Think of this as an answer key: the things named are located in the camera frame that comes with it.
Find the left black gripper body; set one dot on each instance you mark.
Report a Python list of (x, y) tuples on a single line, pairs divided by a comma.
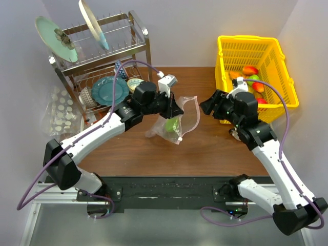
[(164, 105)]

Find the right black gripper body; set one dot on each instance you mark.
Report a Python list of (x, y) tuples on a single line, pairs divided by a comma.
[(224, 110)]

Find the clear pink zip bag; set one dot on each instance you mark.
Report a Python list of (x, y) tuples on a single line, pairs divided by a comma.
[(188, 121)]

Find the red toy apple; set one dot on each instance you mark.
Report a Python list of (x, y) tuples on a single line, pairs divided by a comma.
[(262, 101)]

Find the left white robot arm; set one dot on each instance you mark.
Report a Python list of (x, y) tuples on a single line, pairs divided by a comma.
[(61, 159)]

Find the polka dot plastic bag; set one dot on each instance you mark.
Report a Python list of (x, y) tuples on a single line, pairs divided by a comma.
[(62, 119)]

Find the white enamel mug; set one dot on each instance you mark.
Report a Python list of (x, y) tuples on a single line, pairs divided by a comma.
[(234, 134)]

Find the brown toy kiwi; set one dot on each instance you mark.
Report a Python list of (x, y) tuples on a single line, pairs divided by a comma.
[(257, 95)]

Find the red yellow toy mango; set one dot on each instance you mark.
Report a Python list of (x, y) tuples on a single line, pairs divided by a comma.
[(258, 87)]

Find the yellow inside patterned bowl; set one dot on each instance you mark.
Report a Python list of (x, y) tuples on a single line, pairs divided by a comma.
[(133, 83)]

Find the orange red toy peach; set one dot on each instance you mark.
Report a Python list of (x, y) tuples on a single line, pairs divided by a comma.
[(250, 70)]

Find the blue zigzag bowl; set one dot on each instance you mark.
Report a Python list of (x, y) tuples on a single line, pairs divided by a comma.
[(120, 71)]

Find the yellow plastic basket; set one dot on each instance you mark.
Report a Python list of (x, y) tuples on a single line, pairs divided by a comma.
[(264, 53)]

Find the dark teal plate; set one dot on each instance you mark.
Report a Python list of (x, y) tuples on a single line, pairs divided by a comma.
[(102, 91)]

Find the steel dish rack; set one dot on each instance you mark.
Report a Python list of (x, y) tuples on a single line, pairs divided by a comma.
[(127, 37)]

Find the grey patterned bowl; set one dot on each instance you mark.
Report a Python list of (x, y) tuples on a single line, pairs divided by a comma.
[(86, 99)]

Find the beige blue plate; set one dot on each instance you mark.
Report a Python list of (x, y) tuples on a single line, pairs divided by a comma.
[(93, 25)]

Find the light green floral plate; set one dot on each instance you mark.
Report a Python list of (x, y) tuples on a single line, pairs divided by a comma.
[(56, 39)]

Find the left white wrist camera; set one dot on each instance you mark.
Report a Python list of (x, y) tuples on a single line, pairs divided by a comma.
[(166, 83)]

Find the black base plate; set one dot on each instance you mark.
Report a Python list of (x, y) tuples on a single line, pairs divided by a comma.
[(172, 193)]

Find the aluminium frame rail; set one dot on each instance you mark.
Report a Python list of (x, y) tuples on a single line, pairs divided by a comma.
[(59, 217)]

